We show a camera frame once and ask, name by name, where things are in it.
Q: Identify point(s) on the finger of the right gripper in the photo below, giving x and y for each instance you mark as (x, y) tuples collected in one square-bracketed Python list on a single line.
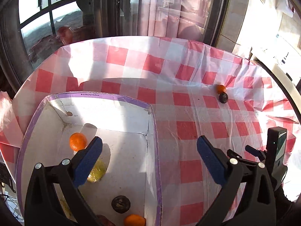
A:
[(260, 154)]

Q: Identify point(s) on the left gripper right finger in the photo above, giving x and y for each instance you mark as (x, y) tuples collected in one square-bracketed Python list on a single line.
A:
[(246, 196)]

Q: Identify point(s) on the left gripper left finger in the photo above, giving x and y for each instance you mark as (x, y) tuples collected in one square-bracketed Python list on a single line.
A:
[(53, 196)]

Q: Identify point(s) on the yellow apple half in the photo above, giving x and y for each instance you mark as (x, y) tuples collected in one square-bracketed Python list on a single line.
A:
[(98, 171)]

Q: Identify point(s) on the large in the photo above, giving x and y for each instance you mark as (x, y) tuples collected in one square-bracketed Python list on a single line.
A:
[(77, 141)]

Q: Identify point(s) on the dark round fruit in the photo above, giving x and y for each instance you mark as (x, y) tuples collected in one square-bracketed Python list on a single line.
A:
[(120, 204)]

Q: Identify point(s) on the dark passion fruit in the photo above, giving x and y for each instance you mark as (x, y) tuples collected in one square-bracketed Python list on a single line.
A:
[(223, 98)]

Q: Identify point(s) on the small orange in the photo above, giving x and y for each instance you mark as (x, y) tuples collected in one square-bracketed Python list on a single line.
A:
[(221, 89)]

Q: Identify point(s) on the dark red fruit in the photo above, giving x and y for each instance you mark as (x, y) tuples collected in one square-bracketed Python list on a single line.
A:
[(105, 221)]

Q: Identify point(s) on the purple white cardboard box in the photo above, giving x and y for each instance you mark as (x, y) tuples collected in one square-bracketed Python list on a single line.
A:
[(127, 129)]

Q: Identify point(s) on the red white checkered tablecloth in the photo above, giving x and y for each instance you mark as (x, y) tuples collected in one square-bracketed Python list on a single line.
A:
[(178, 78)]

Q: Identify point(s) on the dark window frame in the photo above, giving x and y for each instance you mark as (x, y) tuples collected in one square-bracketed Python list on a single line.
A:
[(31, 30)]

